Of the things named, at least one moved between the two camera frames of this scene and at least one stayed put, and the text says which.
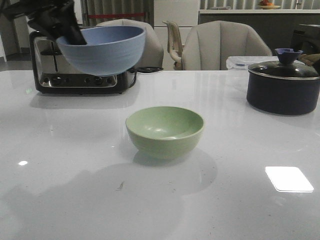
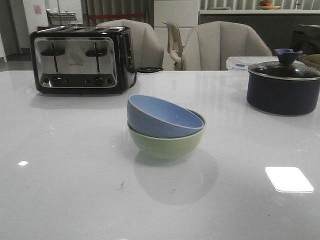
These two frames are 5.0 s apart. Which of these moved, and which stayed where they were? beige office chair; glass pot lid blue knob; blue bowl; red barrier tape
Moved: blue bowl
Stayed: beige office chair; glass pot lid blue knob; red barrier tape
